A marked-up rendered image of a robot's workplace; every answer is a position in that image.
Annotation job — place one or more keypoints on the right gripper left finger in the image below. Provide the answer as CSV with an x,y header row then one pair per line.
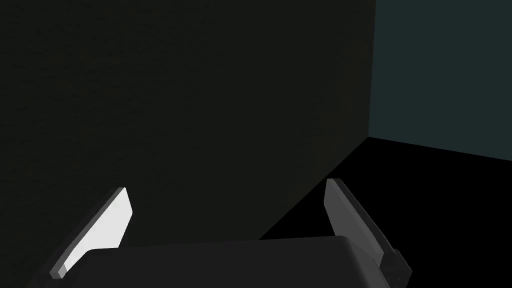
x,y
104,226

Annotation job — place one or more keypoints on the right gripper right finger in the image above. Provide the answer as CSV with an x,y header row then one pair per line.
x,y
348,216

